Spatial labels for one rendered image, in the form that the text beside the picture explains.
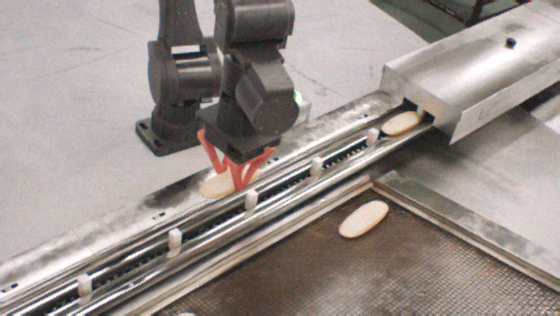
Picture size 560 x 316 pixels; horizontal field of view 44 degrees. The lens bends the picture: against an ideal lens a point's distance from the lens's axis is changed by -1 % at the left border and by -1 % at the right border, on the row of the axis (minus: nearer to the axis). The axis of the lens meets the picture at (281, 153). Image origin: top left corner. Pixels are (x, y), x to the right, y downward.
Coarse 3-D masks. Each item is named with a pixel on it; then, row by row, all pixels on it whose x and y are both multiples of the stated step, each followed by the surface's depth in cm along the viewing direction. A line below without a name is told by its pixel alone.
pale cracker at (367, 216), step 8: (360, 208) 99; (368, 208) 99; (376, 208) 99; (384, 208) 99; (352, 216) 97; (360, 216) 97; (368, 216) 97; (376, 216) 97; (344, 224) 96; (352, 224) 95; (360, 224) 96; (368, 224) 96; (344, 232) 95; (352, 232) 95; (360, 232) 95
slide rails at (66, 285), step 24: (384, 120) 126; (336, 144) 119; (384, 144) 121; (288, 168) 112; (336, 168) 114; (240, 192) 106; (288, 192) 107; (192, 216) 100; (216, 216) 102; (240, 216) 102; (144, 240) 95; (192, 240) 97; (96, 264) 91; (120, 264) 92; (144, 264) 92; (48, 288) 87; (72, 288) 87; (0, 312) 83; (24, 312) 84
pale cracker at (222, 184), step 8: (216, 176) 95; (224, 176) 96; (256, 176) 97; (208, 184) 94; (216, 184) 94; (224, 184) 94; (232, 184) 95; (200, 192) 93; (208, 192) 93; (216, 192) 93; (224, 192) 94; (232, 192) 95
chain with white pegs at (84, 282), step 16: (416, 112) 129; (368, 144) 121; (320, 160) 111; (336, 160) 117; (304, 176) 113; (256, 192) 103; (272, 192) 108; (240, 208) 105; (176, 240) 95; (128, 272) 93; (80, 288) 87; (96, 288) 90; (64, 304) 87
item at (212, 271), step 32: (352, 192) 103; (384, 192) 104; (288, 224) 95; (448, 224) 97; (256, 256) 91; (288, 256) 91; (384, 256) 92; (416, 256) 92; (512, 256) 91; (192, 288) 85; (256, 288) 86; (288, 288) 86; (320, 288) 86; (416, 288) 87
